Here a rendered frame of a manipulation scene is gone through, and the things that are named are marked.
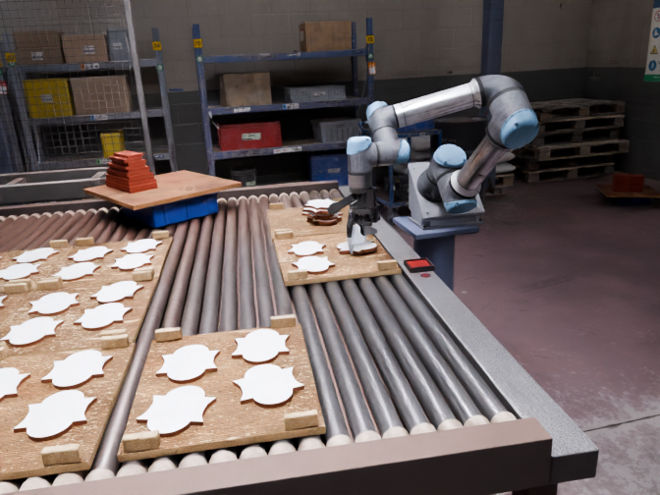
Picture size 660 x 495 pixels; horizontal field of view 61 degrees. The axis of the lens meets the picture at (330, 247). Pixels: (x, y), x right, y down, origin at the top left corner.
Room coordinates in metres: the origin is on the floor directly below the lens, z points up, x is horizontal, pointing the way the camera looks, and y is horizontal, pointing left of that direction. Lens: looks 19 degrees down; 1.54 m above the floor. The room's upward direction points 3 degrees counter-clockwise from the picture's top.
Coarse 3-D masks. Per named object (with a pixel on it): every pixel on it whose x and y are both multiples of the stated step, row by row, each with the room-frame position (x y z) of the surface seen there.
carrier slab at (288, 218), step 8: (288, 208) 2.32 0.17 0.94; (296, 208) 2.31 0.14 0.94; (344, 208) 2.27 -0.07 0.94; (272, 216) 2.20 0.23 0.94; (280, 216) 2.20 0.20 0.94; (288, 216) 2.19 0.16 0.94; (296, 216) 2.19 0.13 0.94; (304, 216) 2.18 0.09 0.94; (344, 216) 2.15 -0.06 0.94; (272, 224) 2.09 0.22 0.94; (280, 224) 2.08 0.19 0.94; (288, 224) 2.08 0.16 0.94; (296, 224) 2.07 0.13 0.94; (304, 224) 2.07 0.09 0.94; (312, 224) 2.06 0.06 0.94; (336, 224) 2.05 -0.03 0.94; (344, 224) 2.04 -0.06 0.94; (272, 232) 1.98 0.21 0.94; (296, 232) 1.97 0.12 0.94; (304, 232) 1.96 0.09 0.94; (312, 232) 1.96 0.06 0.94; (320, 232) 1.95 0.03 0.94; (328, 232) 1.95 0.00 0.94; (336, 232) 1.95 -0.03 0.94; (344, 232) 1.95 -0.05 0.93; (272, 240) 1.91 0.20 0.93
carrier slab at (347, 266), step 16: (288, 240) 1.88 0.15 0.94; (304, 240) 1.87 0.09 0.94; (320, 240) 1.86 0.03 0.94; (336, 240) 1.85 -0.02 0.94; (368, 240) 1.84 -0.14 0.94; (288, 256) 1.70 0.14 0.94; (320, 256) 1.69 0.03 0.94; (336, 256) 1.68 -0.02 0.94; (352, 256) 1.67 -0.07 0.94; (368, 256) 1.67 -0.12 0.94; (384, 256) 1.66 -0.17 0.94; (336, 272) 1.54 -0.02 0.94; (352, 272) 1.54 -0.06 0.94; (368, 272) 1.53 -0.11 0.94; (384, 272) 1.54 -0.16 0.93; (400, 272) 1.55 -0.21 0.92
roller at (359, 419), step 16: (320, 288) 1.48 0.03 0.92; (320, 304) 1.36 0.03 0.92; (320, 320) 1.28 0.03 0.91; (336, 336) 1.18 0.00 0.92; (336, 352) 1.10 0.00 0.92; (336, 368) 1.04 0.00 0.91; (352, 368) 1.04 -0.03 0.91; (352, 384) 0.97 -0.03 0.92; (352, 400) 0.92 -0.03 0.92; (352, 416) 0.87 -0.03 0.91; (368, 416) 0.87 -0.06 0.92; (368, 432) 0.81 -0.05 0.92
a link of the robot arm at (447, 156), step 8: (448, 144) 2.11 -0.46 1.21; (440, 152) 2.07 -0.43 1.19; (448, 152) 2.07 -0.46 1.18; (456, 152) 2.08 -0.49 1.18; (464, 152) 2.08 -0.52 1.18; (432, 160) 2.11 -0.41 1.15; (440, 160) 2.05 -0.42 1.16; (448, 160) 2.04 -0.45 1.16; (456, 160) 2.04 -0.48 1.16; (464, 160) 2.06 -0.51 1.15; (432, 168) 2.10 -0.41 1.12; (440, 168) 2.06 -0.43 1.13; (448, 168) 2.04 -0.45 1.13; (456, 168) 2.03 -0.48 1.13; (432, 176) 2.12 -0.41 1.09; (440, 176) 2.04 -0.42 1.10
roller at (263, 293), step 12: (252, 204) 2.48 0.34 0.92; (252, 216) 2.29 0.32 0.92; (252, 228) 2.12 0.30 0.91; (252, 240) 1.98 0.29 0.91; (264, 252) 1.83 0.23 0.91; (264, 264) 1.70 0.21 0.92; (264, 276) 1.59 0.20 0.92; (264, 288) 1.49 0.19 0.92; (264, 300) 1.41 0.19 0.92; (264, 312) 1.33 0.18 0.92; (264, 324) 1.26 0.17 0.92; (276, 444) 0.80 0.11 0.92; (288, 444) 0.79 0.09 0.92
